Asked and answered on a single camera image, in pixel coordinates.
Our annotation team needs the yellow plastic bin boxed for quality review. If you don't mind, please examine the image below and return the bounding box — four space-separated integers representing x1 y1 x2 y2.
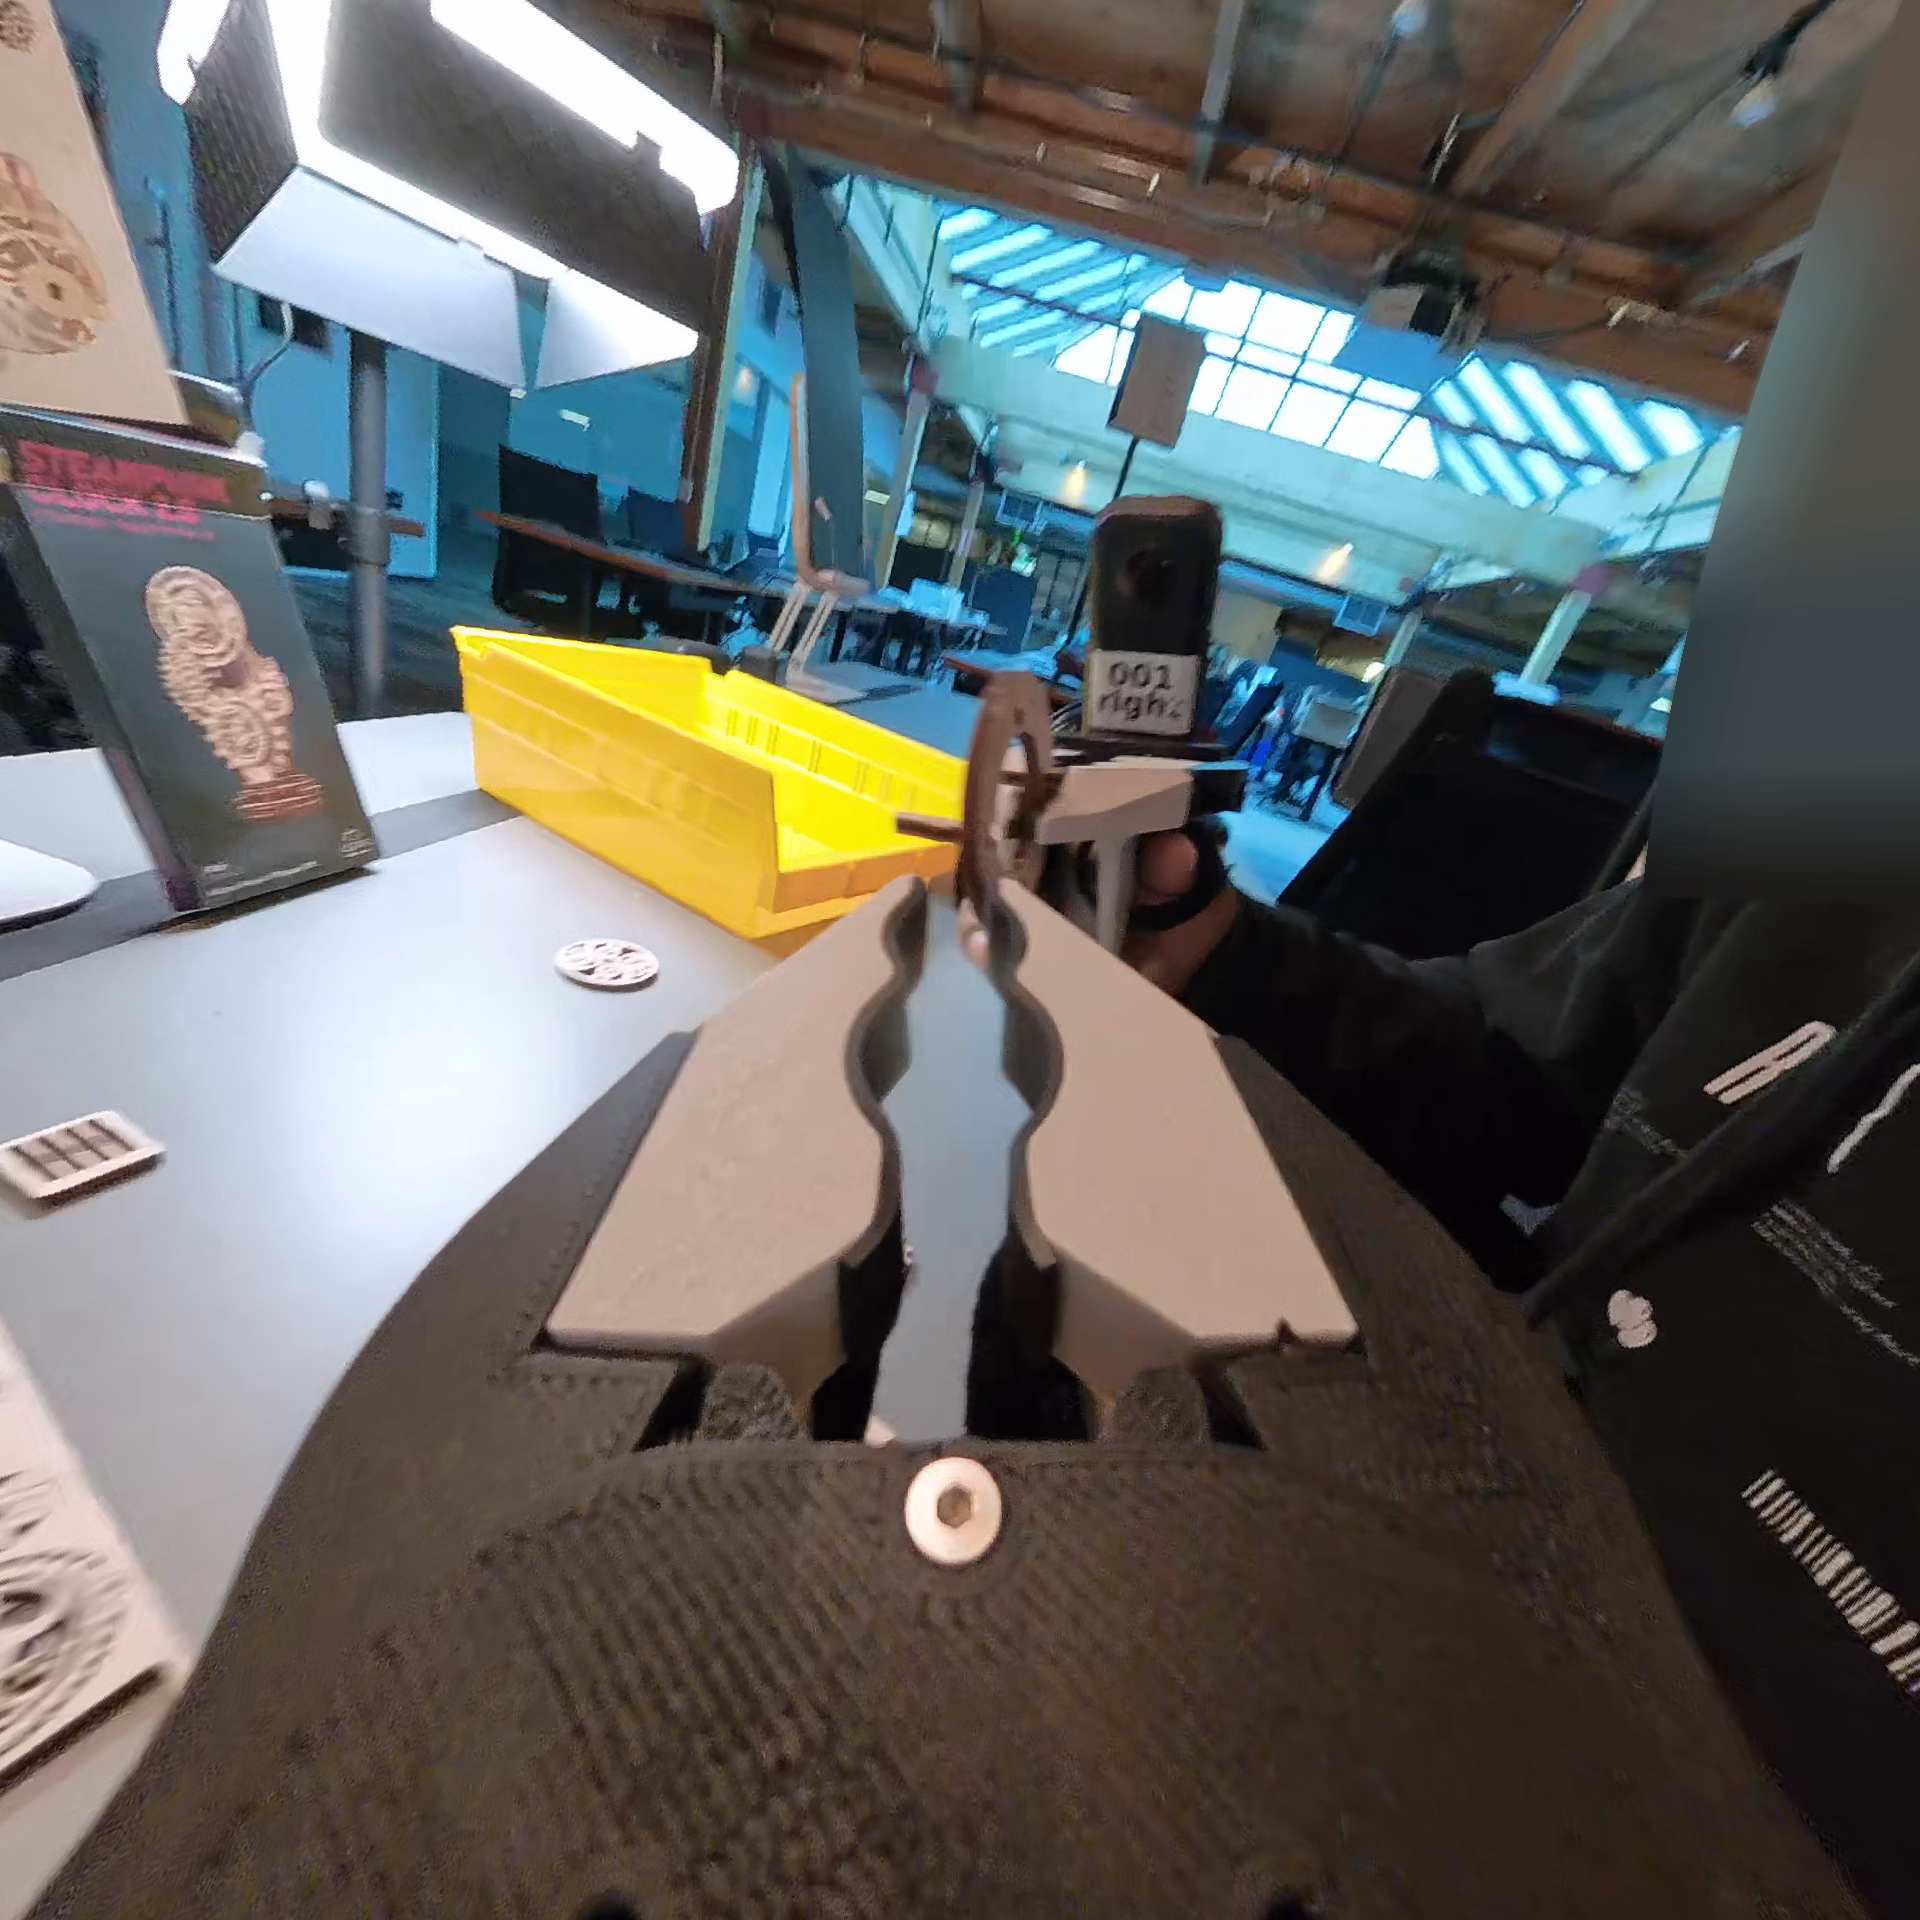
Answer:
453 624 976 963

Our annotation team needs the small slotted wooden piece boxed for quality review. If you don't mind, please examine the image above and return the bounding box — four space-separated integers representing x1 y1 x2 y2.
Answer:
0 1109 164 1206

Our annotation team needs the person's black hoodie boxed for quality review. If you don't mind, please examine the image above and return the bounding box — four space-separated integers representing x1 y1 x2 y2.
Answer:
1485 816 1920 1920

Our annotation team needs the gear instruction booklet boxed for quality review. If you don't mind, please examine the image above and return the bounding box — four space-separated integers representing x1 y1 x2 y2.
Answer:
0 0 193 431

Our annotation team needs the white book stand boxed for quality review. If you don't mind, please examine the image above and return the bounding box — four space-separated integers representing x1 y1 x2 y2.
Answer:
0 838 100 935

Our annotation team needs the brown office table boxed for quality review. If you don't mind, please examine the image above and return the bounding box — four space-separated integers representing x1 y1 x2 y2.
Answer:
478 511 782 640

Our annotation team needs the large wooden gear sheet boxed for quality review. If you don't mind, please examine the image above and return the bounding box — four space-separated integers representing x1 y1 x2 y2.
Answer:
0 1317 194 1794

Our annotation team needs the grey desk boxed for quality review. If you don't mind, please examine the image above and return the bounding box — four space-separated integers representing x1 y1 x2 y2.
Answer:
0 705 992 1920

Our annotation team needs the person's right forearm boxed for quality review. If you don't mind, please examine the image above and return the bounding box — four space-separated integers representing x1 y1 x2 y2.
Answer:
1178 886 1653 1291

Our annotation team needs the studio light panel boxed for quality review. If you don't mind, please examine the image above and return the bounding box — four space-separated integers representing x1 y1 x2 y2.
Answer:
158 0 746 393

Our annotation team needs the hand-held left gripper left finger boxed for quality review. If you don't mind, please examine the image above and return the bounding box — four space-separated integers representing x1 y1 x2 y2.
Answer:
544 874 933 1433

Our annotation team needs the wooden ring piece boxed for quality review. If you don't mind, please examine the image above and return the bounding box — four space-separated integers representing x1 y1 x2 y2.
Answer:
960 667 1070 963

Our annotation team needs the black clock kit box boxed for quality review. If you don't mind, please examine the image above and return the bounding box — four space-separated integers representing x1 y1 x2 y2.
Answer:
0 403 382 914

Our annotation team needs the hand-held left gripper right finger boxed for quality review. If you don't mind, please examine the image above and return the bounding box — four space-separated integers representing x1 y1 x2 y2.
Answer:
988 878 1362 1433

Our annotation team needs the hanging paper sign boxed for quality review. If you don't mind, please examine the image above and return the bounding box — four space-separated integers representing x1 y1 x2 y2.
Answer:
1112 312 1210 448

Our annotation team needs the black monitor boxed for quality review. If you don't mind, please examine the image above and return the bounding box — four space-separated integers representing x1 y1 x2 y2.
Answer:
1280 667 1667 939

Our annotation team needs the grey light stand pole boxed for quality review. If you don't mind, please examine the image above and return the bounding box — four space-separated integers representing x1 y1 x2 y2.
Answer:
345 335 396 723

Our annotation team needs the person's right hand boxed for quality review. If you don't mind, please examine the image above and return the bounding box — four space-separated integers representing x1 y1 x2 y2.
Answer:
1123 816 1243 995

